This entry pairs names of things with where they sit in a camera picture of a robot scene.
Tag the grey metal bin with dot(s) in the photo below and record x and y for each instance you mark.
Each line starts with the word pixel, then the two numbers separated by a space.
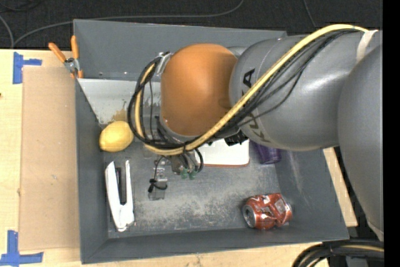
pixel 206 215

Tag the white flat box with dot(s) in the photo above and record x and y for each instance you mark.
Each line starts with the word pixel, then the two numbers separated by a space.
pixel 223 154

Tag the black cylinder on white bracket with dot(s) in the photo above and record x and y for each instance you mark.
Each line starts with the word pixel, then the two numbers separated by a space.
pixel 235 139

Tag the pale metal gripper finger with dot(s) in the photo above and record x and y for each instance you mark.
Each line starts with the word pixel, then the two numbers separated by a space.
pixel 157 194
pixel 159 172

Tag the yellow lemon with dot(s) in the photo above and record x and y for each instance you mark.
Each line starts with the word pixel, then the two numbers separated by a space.
pixel 115 136

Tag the purple plastic object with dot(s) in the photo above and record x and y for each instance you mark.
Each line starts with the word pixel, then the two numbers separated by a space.
pixel 267 155

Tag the crushed red can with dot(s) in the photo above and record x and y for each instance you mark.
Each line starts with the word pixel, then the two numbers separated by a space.
pixel 268 212

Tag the brown cardboard board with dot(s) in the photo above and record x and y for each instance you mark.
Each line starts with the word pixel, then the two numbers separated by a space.
pixel 47 159

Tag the white stapler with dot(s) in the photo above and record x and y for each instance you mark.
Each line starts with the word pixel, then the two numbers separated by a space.
pixel 120 209

